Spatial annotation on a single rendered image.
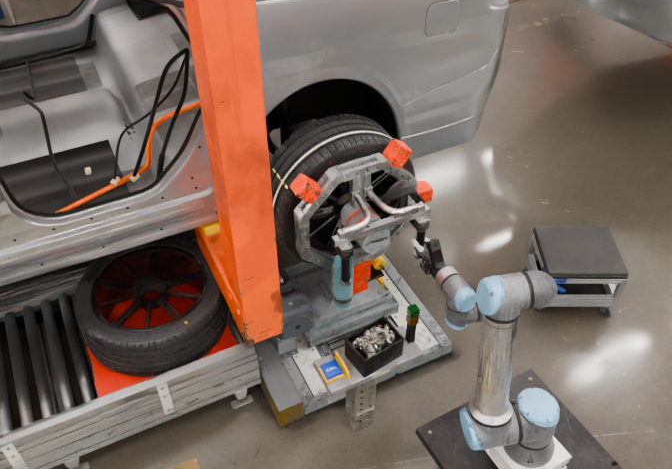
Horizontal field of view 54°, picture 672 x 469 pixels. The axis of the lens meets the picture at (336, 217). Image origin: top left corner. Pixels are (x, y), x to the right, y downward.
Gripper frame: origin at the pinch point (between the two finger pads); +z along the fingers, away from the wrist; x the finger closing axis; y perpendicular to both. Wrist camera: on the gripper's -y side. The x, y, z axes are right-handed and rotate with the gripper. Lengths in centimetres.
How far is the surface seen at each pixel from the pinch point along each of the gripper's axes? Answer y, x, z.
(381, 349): 30.4, -28.2, -23.1
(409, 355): 38.0, -16.2, -26.1
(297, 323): 48, -48, 17
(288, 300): 42, -48, 27
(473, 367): 83, 28, -19
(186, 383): 50, -102, 10
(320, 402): 77, -49, -7
